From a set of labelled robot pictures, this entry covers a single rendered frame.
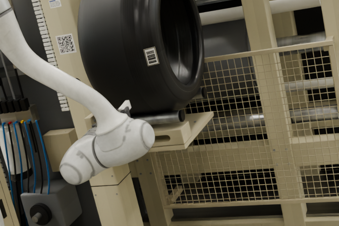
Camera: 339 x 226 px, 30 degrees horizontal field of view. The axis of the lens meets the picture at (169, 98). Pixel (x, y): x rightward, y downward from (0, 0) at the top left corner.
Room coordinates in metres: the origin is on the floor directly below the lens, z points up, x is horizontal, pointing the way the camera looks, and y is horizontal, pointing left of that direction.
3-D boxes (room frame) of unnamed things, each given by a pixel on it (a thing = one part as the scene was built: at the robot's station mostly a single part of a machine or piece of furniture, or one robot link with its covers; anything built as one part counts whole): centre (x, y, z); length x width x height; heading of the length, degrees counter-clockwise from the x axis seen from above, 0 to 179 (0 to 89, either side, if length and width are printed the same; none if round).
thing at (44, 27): (2.50, 0.40, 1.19); 0.05 x 0.04 x 0.48; 156
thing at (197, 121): (2.41, 0.07, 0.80); 0.37 x 0.36 x 0.02; 156
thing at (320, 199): (2.62, -0.27, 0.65); 0.90 x 0.02 x 0.70; 66
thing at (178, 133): (2.28, 0.13, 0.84); 0.36 x 0.09 x 0.06; 66
